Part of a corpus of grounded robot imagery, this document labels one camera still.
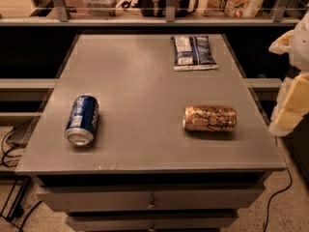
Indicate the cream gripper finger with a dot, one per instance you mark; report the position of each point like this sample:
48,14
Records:
282,44
292,105

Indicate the metal shelf rail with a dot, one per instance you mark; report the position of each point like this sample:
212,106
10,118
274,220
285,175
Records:
74,12

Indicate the grey drawer cabinet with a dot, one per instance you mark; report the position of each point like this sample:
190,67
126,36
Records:
144,172

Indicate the orange soda can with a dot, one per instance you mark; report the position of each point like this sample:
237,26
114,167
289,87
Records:
215,118

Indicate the blue soda can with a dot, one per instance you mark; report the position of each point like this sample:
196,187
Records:
82,123

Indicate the black backpack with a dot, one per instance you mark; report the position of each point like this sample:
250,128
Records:
157,8

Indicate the blue snack bag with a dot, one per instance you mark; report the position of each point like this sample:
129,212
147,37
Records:
193,53

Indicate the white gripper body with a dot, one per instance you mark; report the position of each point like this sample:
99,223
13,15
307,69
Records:
301,50

